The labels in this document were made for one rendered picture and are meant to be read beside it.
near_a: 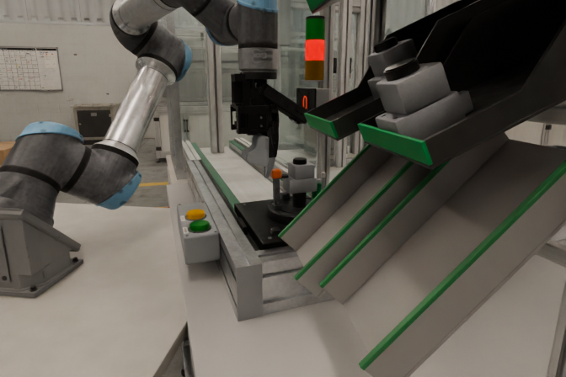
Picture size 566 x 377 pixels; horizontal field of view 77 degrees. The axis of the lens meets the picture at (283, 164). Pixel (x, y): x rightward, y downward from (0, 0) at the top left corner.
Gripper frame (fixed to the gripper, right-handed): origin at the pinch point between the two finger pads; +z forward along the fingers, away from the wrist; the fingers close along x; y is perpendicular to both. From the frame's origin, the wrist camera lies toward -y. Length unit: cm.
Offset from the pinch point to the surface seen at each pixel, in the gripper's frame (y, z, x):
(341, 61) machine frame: -59, -28, -78
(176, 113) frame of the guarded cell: 13, -6, -82
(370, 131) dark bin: 1.3, -13.1, 38.1
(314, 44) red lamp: -17.4, -27.6, -16.8
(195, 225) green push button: 15.5, 10.1, -0.2
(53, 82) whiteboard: 220, -22, -840
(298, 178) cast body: -5.7, 1.5, 2.2
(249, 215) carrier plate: 3.7, 10.3, -3.1
